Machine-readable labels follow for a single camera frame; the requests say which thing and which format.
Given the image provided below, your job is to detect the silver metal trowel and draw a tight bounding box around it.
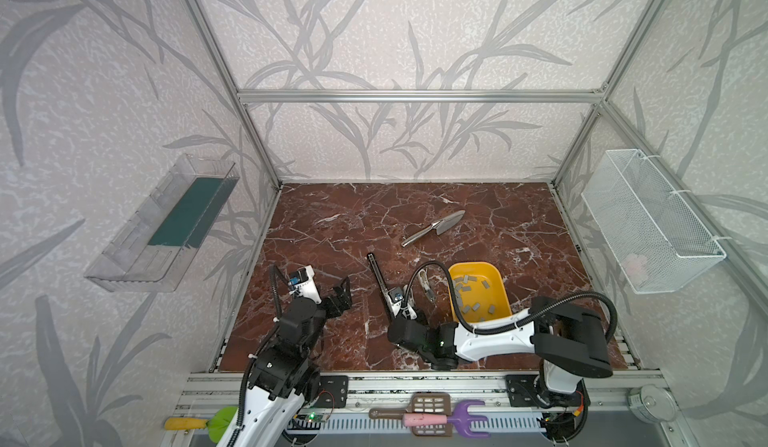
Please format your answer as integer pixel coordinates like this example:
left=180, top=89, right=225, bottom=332
left=401, top=210, right=465, bottom=248

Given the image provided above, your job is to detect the clear plastic wall bin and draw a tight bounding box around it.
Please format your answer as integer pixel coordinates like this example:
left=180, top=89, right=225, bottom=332
left=84, top=154, right=240, bottom=293

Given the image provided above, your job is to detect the round metal tin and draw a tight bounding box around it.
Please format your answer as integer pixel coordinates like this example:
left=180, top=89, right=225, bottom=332
left=627, top=385, right=678, bottom=424

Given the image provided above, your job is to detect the green toy shovel yellow handle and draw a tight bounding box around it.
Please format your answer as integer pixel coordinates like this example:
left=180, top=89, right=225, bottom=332
left=163, top=406, right=238, bottom=443

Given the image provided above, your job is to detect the brown toy spatula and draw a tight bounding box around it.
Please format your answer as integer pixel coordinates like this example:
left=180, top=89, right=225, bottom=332
left=368, top=392, right=453, bottom=437

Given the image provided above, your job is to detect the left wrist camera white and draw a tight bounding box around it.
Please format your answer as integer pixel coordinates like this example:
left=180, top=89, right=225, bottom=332
left=288, top=265, right=322, bottom=305

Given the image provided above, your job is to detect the small beige stapler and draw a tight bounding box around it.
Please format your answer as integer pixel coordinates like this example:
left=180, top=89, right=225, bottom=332
left=417, top=268, right=436, bottom=304

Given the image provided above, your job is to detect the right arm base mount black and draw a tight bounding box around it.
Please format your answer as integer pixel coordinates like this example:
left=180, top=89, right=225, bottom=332
left=504, top=374, right=590, bottom=410

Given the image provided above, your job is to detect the black stapler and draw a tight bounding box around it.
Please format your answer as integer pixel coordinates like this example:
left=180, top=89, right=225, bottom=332
left=366, top=252, right=397, bottom=320

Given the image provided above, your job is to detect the green sponge in bin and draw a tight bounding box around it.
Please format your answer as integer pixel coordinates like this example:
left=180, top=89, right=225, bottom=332
left=148, top=177, right=237, bottom=249

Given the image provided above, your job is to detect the yellow plastic tray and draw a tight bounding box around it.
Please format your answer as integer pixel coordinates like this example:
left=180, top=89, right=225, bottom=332
left=449, top=262, right=512, bottom=323

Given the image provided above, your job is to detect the pink object in basket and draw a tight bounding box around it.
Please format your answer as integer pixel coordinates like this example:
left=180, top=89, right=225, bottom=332
left=622, top=254, right=649, bottom=284

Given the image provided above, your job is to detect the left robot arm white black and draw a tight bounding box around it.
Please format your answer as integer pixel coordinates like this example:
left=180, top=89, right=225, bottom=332
left=217, top=268, right=353, bottom=446

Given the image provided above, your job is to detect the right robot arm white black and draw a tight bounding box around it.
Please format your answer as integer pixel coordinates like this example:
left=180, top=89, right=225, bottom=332
left=372, top=261, right=618, bottom=408

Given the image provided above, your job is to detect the white wire mesh basket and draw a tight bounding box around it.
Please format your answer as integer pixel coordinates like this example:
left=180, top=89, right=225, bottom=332
left=582, top=149, right=727, bottom=295

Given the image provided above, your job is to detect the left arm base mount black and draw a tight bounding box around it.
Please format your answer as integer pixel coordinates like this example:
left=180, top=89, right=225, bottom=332
left=305, top=374, right=350, bottom=409

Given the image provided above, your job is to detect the purple toy rake pink handle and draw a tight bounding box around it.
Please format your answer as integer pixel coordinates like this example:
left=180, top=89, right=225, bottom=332
left=402, top=399, right=491, bottom=439

